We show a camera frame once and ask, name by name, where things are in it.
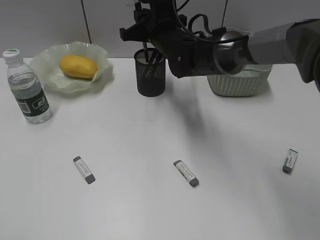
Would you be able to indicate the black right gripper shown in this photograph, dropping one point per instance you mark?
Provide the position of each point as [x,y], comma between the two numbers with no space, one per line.
[154,23]

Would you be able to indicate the black marker pen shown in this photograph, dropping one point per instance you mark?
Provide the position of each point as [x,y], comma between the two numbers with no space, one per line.
[146,52]
[158,60]
[150,63]

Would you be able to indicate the yellow mango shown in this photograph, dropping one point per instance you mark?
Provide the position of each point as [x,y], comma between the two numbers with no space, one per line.
[78,66]

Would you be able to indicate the clear water bottle green label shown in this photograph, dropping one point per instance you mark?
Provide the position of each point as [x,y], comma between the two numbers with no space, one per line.
[26,88]

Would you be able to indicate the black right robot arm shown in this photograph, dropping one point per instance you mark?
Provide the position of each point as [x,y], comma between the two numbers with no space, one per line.
[193,54]

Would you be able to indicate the black mesh pen holder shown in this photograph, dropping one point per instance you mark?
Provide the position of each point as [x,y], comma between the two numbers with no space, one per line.
[154,84]

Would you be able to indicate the pale green plastic basket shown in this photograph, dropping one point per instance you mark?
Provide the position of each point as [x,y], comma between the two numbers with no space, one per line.
[247,83]

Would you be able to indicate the pale green wavy plate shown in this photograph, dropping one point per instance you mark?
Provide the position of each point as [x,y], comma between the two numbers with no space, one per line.
[46,66]

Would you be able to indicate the grey white eraser middle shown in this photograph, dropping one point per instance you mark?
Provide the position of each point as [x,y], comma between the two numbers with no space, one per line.
[186,173]

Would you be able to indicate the grey white eraser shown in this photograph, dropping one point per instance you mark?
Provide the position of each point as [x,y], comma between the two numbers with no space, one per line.
[84,170]
[290,161]
[186,173]

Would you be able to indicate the grey white eraser left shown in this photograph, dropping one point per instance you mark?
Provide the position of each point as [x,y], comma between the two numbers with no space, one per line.
[84,170]

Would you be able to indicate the grey white eraser right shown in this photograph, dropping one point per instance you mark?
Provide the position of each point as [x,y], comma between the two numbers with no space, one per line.
[290,161]

